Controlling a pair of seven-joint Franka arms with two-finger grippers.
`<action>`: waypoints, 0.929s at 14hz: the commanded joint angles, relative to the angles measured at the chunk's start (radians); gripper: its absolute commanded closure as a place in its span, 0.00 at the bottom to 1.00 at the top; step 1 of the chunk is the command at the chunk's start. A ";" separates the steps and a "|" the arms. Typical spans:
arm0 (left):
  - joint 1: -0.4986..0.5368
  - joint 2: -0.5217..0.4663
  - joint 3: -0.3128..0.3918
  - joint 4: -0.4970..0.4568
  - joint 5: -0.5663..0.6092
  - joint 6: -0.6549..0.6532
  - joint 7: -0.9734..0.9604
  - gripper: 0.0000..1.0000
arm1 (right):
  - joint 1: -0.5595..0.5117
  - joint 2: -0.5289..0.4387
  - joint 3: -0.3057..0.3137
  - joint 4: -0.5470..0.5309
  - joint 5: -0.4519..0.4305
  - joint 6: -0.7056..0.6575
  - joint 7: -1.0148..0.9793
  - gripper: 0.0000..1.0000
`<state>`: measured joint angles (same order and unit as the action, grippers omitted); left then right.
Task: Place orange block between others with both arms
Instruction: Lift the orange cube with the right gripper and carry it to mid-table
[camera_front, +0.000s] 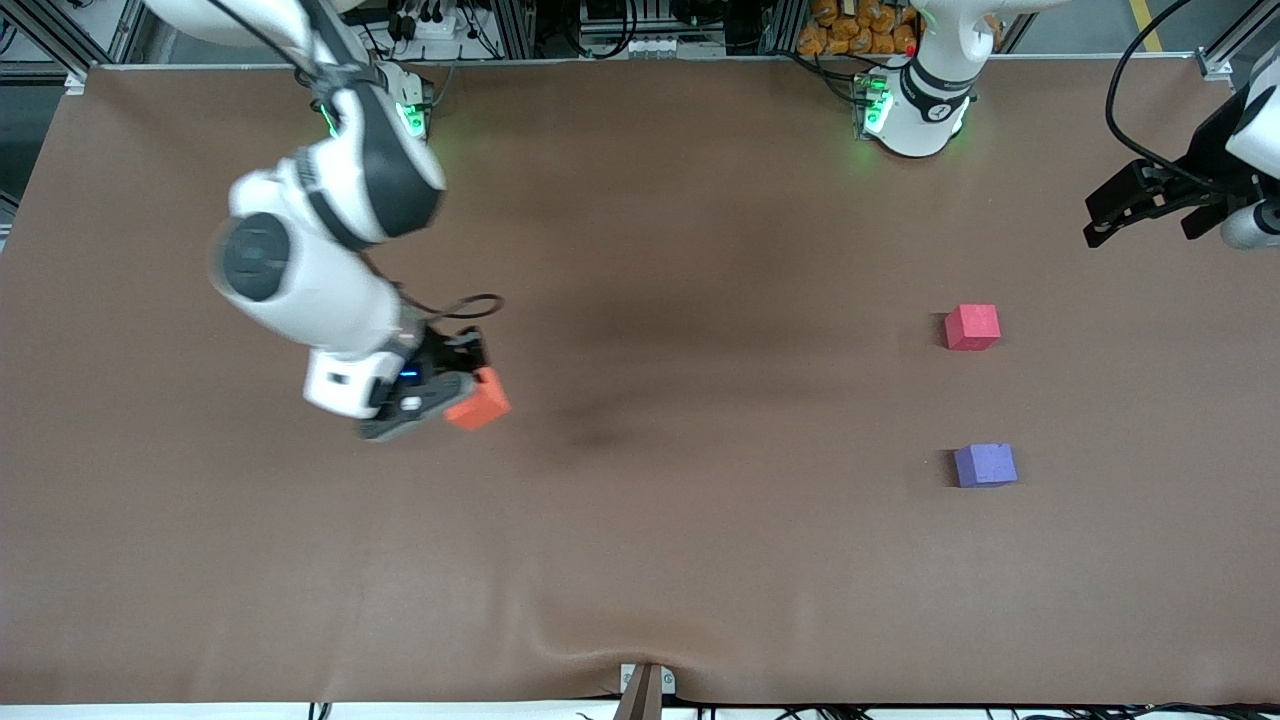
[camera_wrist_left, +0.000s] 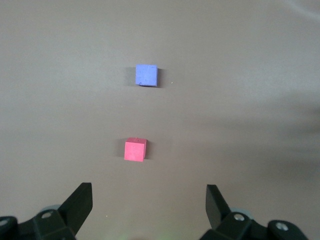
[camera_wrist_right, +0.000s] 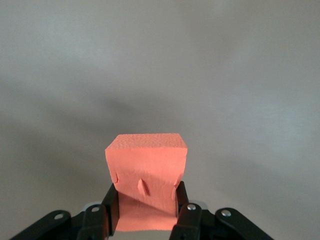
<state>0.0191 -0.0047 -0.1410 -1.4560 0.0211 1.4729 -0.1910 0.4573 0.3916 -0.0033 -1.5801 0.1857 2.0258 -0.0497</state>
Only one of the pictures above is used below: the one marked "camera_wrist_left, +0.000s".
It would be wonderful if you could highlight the red foam block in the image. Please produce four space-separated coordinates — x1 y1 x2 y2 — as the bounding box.
123 137 148 163

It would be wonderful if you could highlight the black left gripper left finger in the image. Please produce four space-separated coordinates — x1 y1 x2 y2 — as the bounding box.
0 182 94 240

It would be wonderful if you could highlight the purple foam block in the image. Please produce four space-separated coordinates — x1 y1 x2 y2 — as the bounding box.
134 64 159 88

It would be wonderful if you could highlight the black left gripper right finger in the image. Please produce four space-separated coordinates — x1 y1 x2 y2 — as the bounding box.
199 184 307 240

